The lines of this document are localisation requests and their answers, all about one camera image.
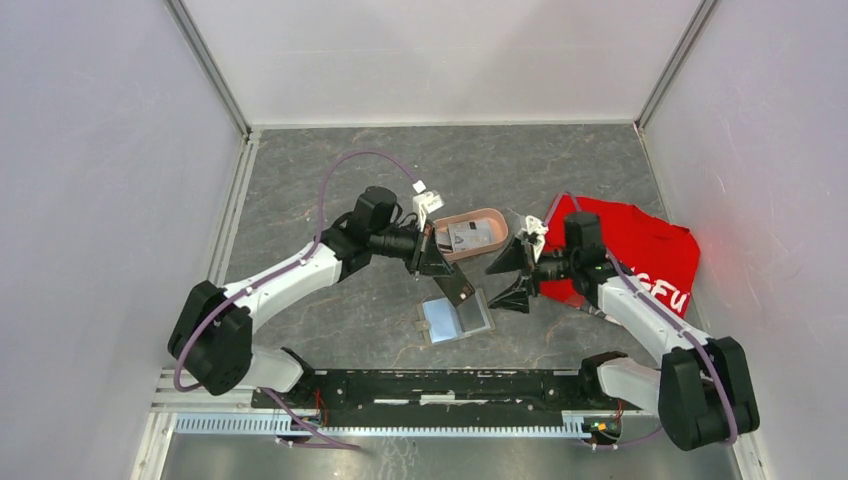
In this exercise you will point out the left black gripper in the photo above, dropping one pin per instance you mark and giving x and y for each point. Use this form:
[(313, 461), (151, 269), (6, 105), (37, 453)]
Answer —
[(429, 261)]

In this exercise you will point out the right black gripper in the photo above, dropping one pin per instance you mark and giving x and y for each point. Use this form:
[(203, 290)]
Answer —
[(513, 259)]

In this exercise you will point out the pink oval tray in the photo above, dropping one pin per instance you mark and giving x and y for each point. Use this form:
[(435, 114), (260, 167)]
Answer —
[(498, 222)]

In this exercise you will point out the grey card holder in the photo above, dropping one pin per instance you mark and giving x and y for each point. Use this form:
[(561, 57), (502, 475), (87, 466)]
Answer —
[(437, 322)]

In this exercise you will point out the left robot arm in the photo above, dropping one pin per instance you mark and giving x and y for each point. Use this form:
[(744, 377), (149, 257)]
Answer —
[(213, 339)]

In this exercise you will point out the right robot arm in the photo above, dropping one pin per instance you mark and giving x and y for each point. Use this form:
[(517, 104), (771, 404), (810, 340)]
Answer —
[(701, 390)]

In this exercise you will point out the red printed t-shirt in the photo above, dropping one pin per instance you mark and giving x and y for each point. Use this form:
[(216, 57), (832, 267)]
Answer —
[(663, 256)]

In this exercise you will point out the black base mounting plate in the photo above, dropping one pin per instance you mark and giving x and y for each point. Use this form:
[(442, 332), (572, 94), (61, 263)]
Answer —
[(448, 397)]

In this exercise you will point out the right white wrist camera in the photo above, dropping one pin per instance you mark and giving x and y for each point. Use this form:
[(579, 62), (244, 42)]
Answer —
[(533, 234)]

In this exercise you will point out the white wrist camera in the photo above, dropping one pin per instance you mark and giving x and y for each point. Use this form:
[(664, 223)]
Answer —
[(533, 234), (425, 202)]

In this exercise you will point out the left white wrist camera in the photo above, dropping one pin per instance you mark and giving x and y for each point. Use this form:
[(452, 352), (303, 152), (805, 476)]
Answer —
[(425, 202)]

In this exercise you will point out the aluminium frame rail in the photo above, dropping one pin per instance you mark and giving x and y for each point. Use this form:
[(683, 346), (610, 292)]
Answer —
[(247, 410)]

